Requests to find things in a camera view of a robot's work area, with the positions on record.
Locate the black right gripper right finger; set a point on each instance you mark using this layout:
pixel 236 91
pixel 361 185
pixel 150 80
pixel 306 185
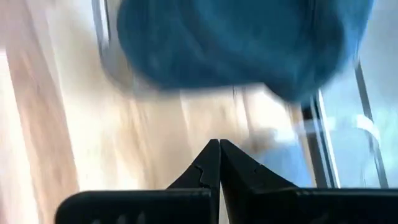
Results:
pixel 248 193

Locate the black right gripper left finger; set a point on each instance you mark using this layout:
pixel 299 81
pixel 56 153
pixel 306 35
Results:
pixel 199 193

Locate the blue denim cap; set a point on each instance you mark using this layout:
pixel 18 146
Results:
pixel 233 43

